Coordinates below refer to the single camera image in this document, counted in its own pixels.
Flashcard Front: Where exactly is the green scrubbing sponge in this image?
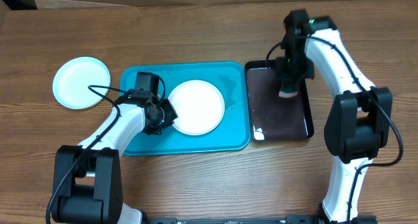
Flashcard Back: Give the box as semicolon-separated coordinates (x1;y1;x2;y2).
278;87;298;99

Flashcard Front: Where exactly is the pink white plate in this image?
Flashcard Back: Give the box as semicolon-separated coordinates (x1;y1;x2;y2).
169;80;225;136

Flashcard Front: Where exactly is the light blue plate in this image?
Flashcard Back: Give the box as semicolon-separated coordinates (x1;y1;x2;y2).
52;57;111;110

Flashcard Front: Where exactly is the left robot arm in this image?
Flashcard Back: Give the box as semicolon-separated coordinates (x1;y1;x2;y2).
45;72;178;223

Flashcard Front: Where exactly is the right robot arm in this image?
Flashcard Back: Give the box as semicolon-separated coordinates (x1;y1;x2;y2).
272;9;394;223

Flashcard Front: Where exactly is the black rectangular tray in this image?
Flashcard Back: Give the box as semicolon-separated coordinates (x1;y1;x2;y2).
244;60;314;142

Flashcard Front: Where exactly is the teal plastic tray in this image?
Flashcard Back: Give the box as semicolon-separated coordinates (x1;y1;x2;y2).
120;61;251;156

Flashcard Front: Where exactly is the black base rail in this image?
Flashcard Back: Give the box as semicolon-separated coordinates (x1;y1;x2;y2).
140;214;378;224

